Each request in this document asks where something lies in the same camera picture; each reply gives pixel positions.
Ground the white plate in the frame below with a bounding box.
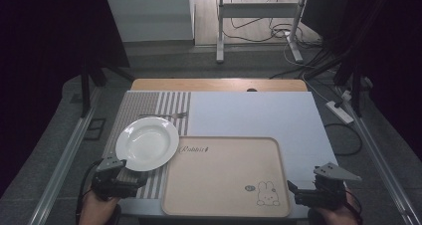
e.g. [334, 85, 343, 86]
[114, 115, 180, 172]

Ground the white power strip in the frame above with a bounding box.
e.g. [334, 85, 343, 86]
[324, 100, 355, 125]

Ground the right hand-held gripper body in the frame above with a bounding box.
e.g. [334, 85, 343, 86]
[297, 161, 363, 211]

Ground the dark rectangular floor frame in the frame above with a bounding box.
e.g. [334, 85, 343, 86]
[83, 117, 107, 141]

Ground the white metal stand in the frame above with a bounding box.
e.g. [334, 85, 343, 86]
[215, 0, 311, 65]

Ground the black looped floor cable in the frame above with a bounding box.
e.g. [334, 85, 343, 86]
[323, 122, 363, 157]

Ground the white partition panel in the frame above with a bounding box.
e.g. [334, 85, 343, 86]
[105, 0, 196, 43]

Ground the beige tray with rabbit print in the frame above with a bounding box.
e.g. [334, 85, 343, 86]
[161, 135, 293, 219]

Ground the person's left hand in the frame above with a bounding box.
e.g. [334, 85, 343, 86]
[79, 190, 121, 225]

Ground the aluminium rail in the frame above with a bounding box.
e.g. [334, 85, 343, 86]
[27, 100, 101, 225]
[336, 85, 422, 225]

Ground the metal fork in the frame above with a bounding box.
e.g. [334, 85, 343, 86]
[138, 111, 189, 119]

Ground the white striped placemat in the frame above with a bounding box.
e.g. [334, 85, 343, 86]
[117, 91, 339, 220]

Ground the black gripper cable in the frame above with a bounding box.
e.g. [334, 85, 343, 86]
[75, 158, 103, 225]
[344, 187, 364, 225]

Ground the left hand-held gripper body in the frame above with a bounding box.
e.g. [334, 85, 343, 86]
[91, 152, 133, 201]

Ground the bundle of floor cables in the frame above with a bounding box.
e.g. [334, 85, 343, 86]
[218, 0, 342, 81]

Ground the black metal stand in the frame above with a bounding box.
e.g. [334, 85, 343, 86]
[332, 0, 391, 117]
[79, 54, 134, 118]

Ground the person's right hand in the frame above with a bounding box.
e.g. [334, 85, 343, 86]
[312, 188, 361, 225]

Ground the grey striped placemat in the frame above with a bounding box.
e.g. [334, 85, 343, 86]
[103, 91, 192, 200]

